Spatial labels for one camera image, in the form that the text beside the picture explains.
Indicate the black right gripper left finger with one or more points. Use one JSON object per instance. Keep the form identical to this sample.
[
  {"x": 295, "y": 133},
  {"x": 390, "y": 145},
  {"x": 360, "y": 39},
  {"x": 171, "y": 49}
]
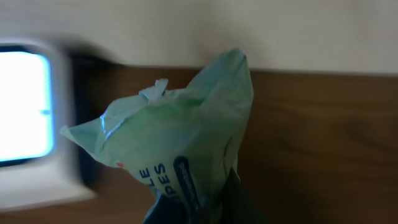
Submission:
[{"x": 166, "y": 211}]

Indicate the teal wipes packet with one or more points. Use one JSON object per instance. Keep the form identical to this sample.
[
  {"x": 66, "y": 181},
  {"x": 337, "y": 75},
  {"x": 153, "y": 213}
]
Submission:
[{"x": 181, "y": 143}]

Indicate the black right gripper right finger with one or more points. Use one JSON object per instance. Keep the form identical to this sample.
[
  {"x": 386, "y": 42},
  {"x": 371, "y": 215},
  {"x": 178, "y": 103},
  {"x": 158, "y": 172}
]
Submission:
[{"x": 236, "y": 207}]

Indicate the white barcode scanner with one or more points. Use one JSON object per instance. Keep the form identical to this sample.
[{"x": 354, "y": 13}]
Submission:
[{"x": 39, "y": 167}]

